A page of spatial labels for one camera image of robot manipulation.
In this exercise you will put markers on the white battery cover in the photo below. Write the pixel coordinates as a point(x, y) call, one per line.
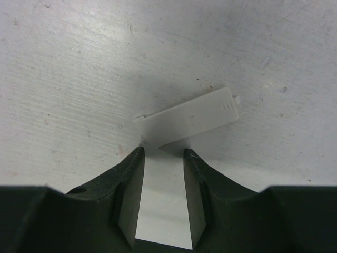
point(187, 119)

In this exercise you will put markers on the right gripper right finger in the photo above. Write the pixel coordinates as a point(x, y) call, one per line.
point(225, 216)

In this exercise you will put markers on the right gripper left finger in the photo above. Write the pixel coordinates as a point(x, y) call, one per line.
point(98, 216)

